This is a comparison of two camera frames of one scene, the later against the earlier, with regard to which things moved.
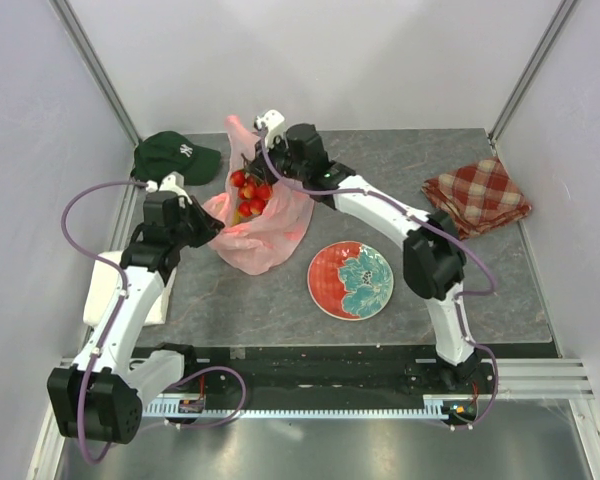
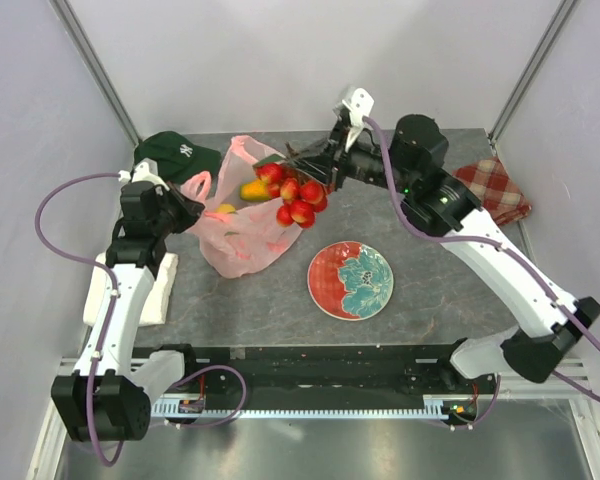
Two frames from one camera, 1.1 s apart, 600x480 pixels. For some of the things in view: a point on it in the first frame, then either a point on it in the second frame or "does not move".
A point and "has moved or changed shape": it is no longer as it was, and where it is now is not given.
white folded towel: (107, 281) does not move
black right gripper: (260, 167) → (335, 160)
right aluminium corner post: (532, 68) does not move
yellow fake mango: (236, 218) → (255, 191)
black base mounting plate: (400, 369) does not move
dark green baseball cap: (165, 151) does not move
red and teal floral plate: (350, 280) does not move
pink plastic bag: (256, 243) has moved or changed shape
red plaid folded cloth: (477, 197) does not move
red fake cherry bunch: (253, 196) → (302, 199)
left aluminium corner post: (64, 12) does not move
